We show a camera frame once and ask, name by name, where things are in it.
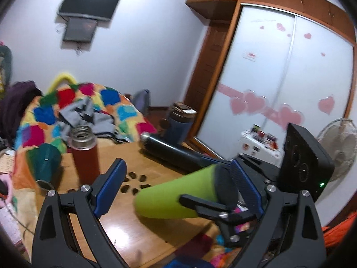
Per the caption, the dark green faceted cup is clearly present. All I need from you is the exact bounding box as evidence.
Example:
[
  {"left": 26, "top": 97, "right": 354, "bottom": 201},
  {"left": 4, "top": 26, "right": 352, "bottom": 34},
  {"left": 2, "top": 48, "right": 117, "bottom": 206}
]
[{"left": 25, "top": 143, "right": 62, "bottom": 191}]

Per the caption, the colourful patchwork quilt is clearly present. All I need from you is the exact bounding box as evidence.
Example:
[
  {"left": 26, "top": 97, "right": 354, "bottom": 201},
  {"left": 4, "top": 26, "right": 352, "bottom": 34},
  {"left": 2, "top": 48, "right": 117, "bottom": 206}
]
[{"left": 14, "top": 83, "right": 156, "bottom": 174}]

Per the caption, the white standing fan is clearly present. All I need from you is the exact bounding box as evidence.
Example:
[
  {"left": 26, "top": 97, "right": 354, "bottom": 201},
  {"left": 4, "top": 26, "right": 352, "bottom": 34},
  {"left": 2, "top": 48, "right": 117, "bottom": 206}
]
[{"left": 316, "top": 119, "right": 356, "bottom": 182}]

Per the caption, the round wooden folding table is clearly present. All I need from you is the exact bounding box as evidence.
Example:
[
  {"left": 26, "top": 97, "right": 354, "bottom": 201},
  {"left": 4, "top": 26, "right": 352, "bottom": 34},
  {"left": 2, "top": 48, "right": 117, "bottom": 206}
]
[{"left": 55, "top": 143, "right": 214, "bottom": 267}]

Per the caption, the wooden wardrobe with sliding doors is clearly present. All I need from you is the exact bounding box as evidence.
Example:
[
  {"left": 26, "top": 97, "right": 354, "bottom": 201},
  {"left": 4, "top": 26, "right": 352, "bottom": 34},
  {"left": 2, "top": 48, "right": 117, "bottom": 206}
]
[{"left": 186, "top": 0, "right": 356, "bottom": 159}]

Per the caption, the grey-green round cushion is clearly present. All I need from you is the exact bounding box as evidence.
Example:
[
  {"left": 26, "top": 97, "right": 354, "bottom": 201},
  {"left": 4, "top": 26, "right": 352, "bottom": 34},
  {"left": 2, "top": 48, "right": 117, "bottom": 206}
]
[{"left": 0, "top": 45, "right": 13, "bottom": 89}]

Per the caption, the wall-mounted black television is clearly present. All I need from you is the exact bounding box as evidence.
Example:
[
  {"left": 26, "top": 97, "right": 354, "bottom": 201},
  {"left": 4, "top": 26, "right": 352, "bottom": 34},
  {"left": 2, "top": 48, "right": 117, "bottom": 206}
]
[{"left": 58, "top": 0, "right": 120, "bottom": 21}]

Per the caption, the small black wall monitor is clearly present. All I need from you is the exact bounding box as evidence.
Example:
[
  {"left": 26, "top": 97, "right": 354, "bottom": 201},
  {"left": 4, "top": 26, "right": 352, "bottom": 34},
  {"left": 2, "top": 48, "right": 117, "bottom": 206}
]
[{"left": 62, "top": 18, "right": 98, "bottom": 43}]

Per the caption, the dark purple clothing pile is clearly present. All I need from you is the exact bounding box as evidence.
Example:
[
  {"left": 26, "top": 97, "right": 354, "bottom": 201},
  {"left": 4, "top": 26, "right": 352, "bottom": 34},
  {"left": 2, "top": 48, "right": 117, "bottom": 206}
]
[{"left": 1, "top": 80, "right": 42, "bottom": 146}]

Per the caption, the yellow curved pillow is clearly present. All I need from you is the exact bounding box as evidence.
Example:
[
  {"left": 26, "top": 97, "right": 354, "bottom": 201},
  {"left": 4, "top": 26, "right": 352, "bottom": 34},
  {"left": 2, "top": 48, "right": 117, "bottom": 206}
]
[{"left": 47, "top": 73, "right": 77, "bottom": 94}]

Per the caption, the grey patterned garment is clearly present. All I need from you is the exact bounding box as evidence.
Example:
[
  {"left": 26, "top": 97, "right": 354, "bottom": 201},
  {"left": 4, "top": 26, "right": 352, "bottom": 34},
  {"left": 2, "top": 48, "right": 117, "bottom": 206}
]
[{"left": 57, "top": 96, "right": 130, "bottom": 144}]

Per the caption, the red thermos cup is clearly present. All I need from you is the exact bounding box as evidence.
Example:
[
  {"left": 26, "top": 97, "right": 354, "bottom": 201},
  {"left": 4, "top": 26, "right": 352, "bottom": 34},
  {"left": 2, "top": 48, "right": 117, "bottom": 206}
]
[{"left": 68, "top": 126, "right": 100, "bottom": 185}]

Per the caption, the blue jug with brown lid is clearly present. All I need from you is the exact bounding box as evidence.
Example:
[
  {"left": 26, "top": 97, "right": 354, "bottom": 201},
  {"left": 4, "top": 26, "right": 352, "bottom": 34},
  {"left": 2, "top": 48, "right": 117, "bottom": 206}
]
[{"left": 163, "top": 102, "right": 197, "bottom": 144}]

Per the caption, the green thermos cup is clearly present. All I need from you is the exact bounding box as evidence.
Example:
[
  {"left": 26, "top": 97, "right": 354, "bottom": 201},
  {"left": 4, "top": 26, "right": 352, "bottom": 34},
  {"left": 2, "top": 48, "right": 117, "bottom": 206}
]
[{"left": 133, "top": 163, "right": 238, "bottom": 219}]

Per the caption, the black thermos bottle lying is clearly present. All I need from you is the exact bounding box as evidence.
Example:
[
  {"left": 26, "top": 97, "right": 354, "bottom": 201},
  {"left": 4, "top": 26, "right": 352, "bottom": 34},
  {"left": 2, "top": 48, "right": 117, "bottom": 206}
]
[{"left": 139, "top": 132, "right": 230, "bottom": 173}]

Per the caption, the white box with jars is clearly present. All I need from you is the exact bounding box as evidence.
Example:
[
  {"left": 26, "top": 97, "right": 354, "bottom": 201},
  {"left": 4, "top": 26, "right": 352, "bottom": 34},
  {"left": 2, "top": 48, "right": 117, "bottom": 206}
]
[{"left": 238, "top": 125, "right": 283, "bottom": 166}]

